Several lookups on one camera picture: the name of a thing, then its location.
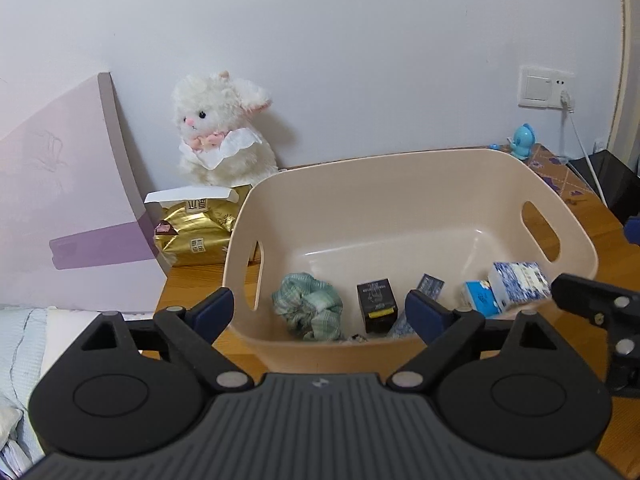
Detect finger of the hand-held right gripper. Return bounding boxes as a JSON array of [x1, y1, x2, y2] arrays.
[[550, 272, 640, 397]]

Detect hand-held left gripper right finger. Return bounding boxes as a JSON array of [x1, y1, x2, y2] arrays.
[[387, 289, 601, 394]]

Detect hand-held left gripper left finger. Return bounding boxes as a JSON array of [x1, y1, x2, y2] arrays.
[[50, 287, 254, 394]]

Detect small dark printed box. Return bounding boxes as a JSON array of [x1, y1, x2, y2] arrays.
[[416, 273, 447, 301]]

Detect black box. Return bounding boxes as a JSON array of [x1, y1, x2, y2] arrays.
[[356, 278, 400, 335]]

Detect blue cartoon tissue pack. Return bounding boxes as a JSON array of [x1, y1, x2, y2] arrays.
[[464, 280, 503, 319]]

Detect blue white patterned tissue pack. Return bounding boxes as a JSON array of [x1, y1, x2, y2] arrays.
[[487, 261, 553, 315]]

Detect green plaid cloth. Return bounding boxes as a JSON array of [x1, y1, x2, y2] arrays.
[[272, 272, 345, 342]]

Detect beige plastic basket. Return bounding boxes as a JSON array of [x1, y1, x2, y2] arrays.
[[222, 148, 600, 367]]

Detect gold foil package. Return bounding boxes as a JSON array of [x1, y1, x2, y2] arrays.
[[152, 185, 264, 267]]

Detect white carton flap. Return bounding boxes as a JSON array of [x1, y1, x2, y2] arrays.
[[144, 185, 240, 206]]

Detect purple flower table mat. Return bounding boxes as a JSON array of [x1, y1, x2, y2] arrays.
[[500, 142, 609, 207]]

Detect blue duck toy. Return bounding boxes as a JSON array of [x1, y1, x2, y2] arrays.
[[509, 123, 539, 161]]

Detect white plush lamb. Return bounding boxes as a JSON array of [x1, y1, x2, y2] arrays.
[[171, 71, 280, 189]]

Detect purple and white headboard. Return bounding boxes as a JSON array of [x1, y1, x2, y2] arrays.
[[0, 72, 171, 314]]

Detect light blue bedding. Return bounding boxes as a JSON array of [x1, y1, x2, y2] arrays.
[[0, 305, 152, 477]]

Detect white plug with cable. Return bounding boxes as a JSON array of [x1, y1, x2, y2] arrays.
[[559, 90, 609, 207]]

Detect white wall socket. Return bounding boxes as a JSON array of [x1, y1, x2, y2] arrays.
[[550, 72, 576, 110]]

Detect white wall switch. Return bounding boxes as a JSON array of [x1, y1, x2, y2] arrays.
[[518, 65, 554, 109]]

